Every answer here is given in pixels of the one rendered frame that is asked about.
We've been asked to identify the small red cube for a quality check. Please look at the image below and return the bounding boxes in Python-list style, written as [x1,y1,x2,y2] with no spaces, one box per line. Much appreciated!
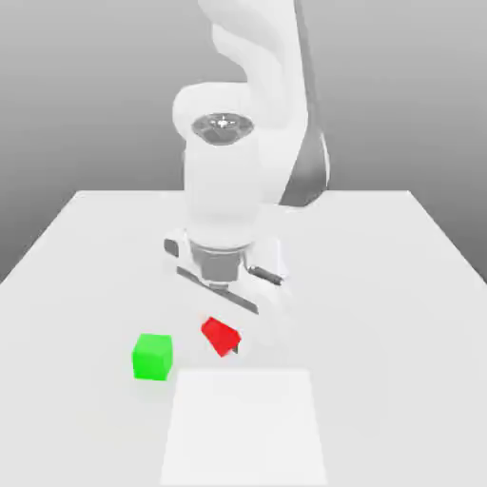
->
[200,316,243,359]

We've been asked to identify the small green cube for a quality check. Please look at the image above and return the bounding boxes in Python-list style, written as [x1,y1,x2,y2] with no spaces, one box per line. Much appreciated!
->
[131,333,173,382]

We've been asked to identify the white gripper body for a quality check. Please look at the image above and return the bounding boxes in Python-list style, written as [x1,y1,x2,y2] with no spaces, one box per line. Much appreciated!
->
[173,264,269,329]

